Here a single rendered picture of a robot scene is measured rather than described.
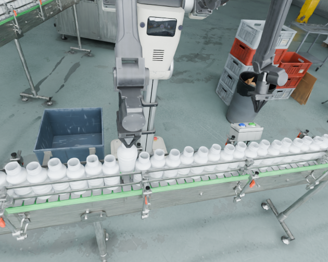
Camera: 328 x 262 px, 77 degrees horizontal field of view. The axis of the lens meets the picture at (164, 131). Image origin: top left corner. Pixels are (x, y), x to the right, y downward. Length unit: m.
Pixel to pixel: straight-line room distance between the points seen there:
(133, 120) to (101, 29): 3.95
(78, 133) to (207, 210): 1.31
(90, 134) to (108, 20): 3.12
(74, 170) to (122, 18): 0.49
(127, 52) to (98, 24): 3.89
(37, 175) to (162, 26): 0.83
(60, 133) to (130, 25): 1.05
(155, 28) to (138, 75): 0.62
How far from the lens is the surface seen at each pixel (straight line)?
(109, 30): 4.36
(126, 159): 0.71
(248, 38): 3.04
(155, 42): 1.13
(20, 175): 0.81
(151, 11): 1.08
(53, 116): 1.36
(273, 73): 1.01
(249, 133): 1.11
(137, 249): 1.82
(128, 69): 0.51
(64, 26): 4.67
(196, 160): 0.84
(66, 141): 1.43
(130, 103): 0.49
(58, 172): 0.78
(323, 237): 2.52
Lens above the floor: 1.75
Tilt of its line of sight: 43 degrees down
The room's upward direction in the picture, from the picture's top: 11 degrees clockwise
